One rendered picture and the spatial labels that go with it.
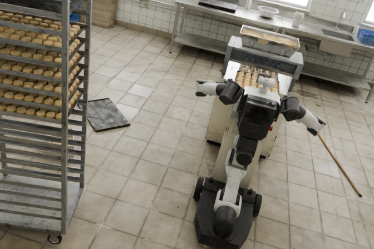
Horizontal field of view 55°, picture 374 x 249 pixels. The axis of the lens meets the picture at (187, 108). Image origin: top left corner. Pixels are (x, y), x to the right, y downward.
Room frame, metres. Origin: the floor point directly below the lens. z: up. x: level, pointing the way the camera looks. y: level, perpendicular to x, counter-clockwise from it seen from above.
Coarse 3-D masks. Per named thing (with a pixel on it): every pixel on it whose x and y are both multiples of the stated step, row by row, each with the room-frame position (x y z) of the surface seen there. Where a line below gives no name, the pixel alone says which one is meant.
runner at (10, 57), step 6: (0, 54) 1.67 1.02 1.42; (6, 54) 1.67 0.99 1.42; (12, 60) 1.67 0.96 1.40; (18, 60) 1.68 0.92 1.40; (24, 60) 1.68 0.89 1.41; (30, 60) 1.68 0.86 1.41; (36, 60) 1.68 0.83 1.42; (42, 60) 1.69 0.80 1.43; (48, 66) 1.69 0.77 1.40; (54, 66) 1.69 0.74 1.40; (60, 66) 1.69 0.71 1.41
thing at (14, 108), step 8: (0, 104) 1.73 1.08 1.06; (8, 104) 1.77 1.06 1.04; (16, 104) 1.77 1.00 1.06; (72, 104) 1.92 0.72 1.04; (16, 112) 1.71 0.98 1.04; (24, 112) 1.72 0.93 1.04; (32, 112) 1.72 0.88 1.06; (40, 112) 1.73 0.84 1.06; (48, 112) 1.75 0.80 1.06; (56, 112) 1.79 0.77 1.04
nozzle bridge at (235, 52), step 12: (228, 48) 3.25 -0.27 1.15; (240, 48) 3.24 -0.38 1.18; (252, 48) 3.31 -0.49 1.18; (228, 60) 3.25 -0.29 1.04; (240, 60) 3.29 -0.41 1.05; (264, 60) 3.29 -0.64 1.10; (276, 60) 3.27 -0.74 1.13; (288, 60) 3.19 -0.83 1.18; (300, 60) 3.26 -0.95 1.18; (276, 72) 3.22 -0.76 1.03; (288, 72) 3.23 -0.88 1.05; (300, 72) 3.16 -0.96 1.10; (288, 84) 3.35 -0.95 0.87
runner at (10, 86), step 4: (0, 84) 1.67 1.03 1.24; (4, 84) 1.67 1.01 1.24; (8, 84) 1.67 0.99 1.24; (8, 88) 1.67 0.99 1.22; (12, 88) 1.67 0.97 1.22; (16, 88) 1.67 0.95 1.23; (20, 88) 1.68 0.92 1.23; (24, 88) 1.68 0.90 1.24; (28, 88) 1.68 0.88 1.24; (32, 88) 1.68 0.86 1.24; (32, 92) 1.68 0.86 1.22; (36, 92) 1.68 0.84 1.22; (40, 92) 1.68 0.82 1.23; (44, 92) 1.69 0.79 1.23; (48, 92) 1.69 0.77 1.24; (52, 92) 1.69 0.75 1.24; (56, 92) 1.69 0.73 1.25; (52, 96) 1.69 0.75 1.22; (56, 96) 1.69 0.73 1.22; (60, 96) 1.69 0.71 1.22; (68, 96) 1.72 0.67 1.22
